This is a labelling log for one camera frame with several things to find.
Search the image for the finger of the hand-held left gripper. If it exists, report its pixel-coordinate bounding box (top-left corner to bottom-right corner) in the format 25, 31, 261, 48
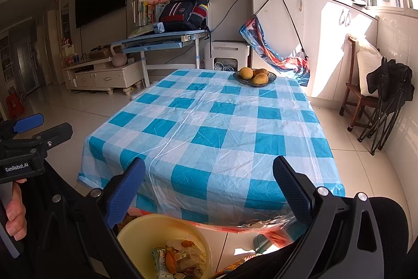
13, 113, 44, 136
33, 122, 73, 151

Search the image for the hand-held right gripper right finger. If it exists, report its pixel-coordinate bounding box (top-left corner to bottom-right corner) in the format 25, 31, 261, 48
272, 155, 386, 279

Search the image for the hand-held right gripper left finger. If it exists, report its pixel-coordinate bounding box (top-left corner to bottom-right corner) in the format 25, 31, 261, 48
33, 156, 146, 279

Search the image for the yellow plastic bin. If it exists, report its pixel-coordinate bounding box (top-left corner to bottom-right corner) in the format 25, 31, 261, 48
117, 214, 212, 279

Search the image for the green snack packet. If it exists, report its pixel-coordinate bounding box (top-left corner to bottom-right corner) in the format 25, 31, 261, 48
152, 248, 167, 272

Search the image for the person's left hand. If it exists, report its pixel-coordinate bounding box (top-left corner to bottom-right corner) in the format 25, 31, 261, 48
6, 179, 27, 240

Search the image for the red plastic stool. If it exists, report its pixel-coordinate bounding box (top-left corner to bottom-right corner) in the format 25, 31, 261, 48
7, 95, 25, 118

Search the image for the person's left leg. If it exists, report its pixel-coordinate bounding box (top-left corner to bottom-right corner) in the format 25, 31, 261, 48
20, 161, 108, 279

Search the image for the cream television cabinet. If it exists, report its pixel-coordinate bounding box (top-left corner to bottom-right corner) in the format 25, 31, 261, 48
61, 57, 146, 93

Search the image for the blue checked tablecloth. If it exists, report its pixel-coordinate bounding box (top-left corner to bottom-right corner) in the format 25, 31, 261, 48
77, 68, 346, 235

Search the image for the pink kettlebell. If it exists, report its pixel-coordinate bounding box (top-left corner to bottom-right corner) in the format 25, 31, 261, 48
111, 44, 128, 67

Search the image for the dark fruit bowl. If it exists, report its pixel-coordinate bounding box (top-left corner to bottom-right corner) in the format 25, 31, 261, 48
233, 68, 277, 87

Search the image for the brown wooden chair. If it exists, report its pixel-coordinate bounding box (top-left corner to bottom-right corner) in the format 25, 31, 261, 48
340, 35, 376, 131

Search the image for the colourful printed hanging bag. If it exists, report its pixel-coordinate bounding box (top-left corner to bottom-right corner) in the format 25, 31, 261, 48
239, 0, 311, 87

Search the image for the blue study desk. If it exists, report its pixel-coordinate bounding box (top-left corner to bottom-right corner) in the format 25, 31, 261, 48
110, 30, 210, 88

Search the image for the white pillow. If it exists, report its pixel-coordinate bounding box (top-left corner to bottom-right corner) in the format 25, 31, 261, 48
356, 37, 382, 98

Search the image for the black folding chair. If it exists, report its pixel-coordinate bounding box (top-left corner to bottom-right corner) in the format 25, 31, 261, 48
357, 57, 415, 155

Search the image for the row of books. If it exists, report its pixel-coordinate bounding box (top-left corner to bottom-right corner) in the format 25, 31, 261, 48
132, 0, 160, 28

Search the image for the white storage cabinet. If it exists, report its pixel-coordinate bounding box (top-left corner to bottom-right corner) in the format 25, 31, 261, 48
249, 0, 379, 101

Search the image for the dark blue striped backpack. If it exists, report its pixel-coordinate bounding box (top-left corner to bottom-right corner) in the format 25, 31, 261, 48
158, 0, 211, 44

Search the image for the black wall cable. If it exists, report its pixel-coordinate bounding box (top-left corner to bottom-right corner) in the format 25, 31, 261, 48
211, 0, 250, 29

